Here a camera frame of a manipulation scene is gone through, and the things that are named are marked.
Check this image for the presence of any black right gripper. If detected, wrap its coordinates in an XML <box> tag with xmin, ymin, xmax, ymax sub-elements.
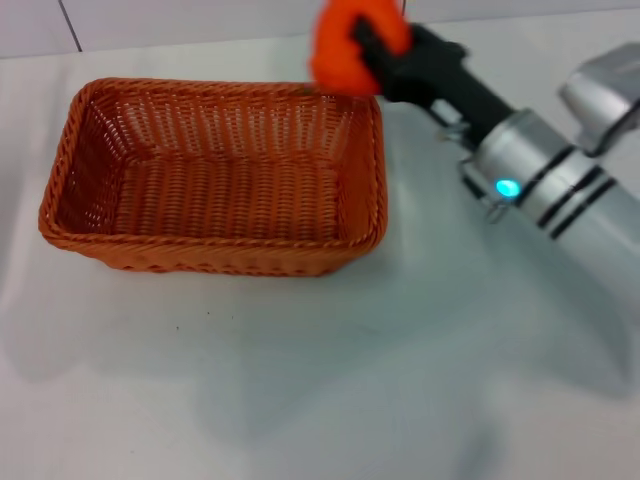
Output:
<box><xmin>349</xmin><ymin>14</ymin><xmax>517</xmax><ymax>137</ymax></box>

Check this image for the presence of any orange toy pear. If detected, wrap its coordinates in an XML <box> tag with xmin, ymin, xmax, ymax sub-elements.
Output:
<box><xmin>306</xmin><ymin>0</ymin><xmax>414</xmax><ymax>96</ymax></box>

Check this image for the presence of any orange woven plastic basket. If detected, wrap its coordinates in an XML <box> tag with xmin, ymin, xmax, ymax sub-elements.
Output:
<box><xmin>38</xmin><ymin>77</ymin><xmax>390</xmax><ymax>277</ymax></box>

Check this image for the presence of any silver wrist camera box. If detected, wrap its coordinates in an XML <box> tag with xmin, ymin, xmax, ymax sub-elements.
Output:
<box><xmin>556</xmin><ymin>43</ymin><xmax>640</xmax><ymax>158</ymax></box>

